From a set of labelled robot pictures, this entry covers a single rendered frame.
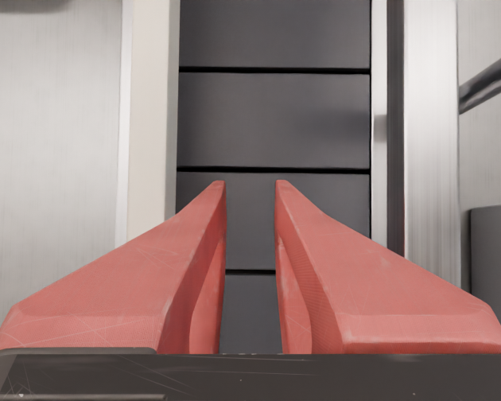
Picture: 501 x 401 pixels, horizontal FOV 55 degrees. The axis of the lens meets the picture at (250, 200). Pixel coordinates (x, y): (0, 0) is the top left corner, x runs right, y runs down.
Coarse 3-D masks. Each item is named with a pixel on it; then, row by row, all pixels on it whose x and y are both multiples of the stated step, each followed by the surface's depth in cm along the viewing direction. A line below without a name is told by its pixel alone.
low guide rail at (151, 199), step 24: (144, 0) 15; (168, 0) 15; (144, 24) 15; (168, 24) 15; (144, 48) 15; (168, 48) 15; (144, 72) 15; (168, 72) 15; (144, 96) 15; (168, 96) 15; (144, 120) 15; (168, 120) 15; (144, 144) 15; (168, 144) 15; (144, 168) 15; (168, 168) 15; (144, 192) 15; (168, 192) 15; (144, 216) 15; (168, 216) 15
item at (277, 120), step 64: (192, 0) 19; (256, 0) 19; (320, 0) 19; (192, 64) 18; (256, 64) 18; (320, 64) 18; (192, 128) 18; (256, 128) 18; (320, 128) 18; (192, 192) 18; (256, 192) 18; (320, 192) 18; (256, 256) 18; (256, 320) 18
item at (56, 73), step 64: (0, 0) 24; (64, 0) 24; (0, 64) 24; (64, 64) 24; (0, 128) 23; (64, 128) 23; (0, 192) 23; (64, 192) 23; (0, 256) 23; (64, 256) 23; (0, 320) 23
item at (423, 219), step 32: (416, 0) 10; (448, 0) 10; (416, 32) 10; (448, 32) 10; (416, 64) 10; (448, 64) 10; (416, 96) 10; (448, 96) 10; (416, 128) 10; (448, 128) 10; (416, 160) 10; (448, 160) 10; (416, 192) 10; (448, 192) 10; (416, 224) 10; (448, 224) 10; (416, 256) 10; (448, 256) 10
